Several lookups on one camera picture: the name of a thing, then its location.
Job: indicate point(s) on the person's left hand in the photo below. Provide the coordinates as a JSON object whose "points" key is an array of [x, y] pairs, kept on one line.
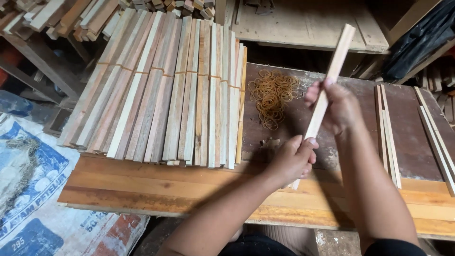
{"points": [[288, 161]]}

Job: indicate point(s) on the person's right hand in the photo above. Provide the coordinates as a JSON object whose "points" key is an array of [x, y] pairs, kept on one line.
{"points": [[343, 108]]}

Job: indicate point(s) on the pale wooden stick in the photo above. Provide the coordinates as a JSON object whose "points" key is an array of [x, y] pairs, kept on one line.
{"points": [[339, 53]]}

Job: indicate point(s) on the thin wooden strip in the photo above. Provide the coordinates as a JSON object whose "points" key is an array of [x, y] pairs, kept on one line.
{"points": [[432, 124], [438, 153], [390, 142], [380, 128], [388, 153]]}

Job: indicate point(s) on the heap of tan rubber bands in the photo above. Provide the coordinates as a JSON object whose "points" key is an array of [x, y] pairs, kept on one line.
{"points": [[273, 96]]}

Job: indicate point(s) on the dark brown plywood board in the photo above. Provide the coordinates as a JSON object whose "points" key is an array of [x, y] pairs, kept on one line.
{"points": [[408, 135]]}

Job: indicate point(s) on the person's black shirt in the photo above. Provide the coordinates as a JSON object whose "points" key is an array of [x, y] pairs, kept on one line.
{"points": [[256, 247]]}

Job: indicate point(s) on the worn wooden panel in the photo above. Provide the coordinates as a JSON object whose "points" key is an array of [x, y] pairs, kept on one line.
{"points": [[305, 25]]}

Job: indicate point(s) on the heap of stacked wood pieces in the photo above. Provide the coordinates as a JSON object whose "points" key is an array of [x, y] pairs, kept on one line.
{"points": [[442, 92]]}

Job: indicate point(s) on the black plastic bag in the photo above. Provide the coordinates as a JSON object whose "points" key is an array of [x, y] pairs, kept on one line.
{"points": [[423, 39]]}

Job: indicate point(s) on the pile of bundled wooden slats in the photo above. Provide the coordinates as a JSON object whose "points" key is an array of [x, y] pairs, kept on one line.
{"points": [[160, 92]]}

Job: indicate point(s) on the heap of small wood blocks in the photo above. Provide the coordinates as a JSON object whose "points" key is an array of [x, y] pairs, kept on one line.
{"points": [[170, 7]]}

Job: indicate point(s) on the white blue printed sack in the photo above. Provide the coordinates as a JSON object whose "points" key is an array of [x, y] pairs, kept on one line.
{"points": [[53, 220]]}

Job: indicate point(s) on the grey fibre netting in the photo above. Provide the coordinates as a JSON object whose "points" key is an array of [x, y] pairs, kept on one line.
{"points": [[16, 167]]}

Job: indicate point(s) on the heap of cut wood offcuts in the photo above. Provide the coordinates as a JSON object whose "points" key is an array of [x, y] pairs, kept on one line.
{"points": [[53, 17]]}

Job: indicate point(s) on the blue plastic bag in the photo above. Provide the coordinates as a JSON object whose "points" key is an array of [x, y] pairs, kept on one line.
{"points": [[14, 103]]}

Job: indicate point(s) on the wooden rack frame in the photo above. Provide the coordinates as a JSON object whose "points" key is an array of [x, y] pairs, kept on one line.
{"points": [[42, 60]]}

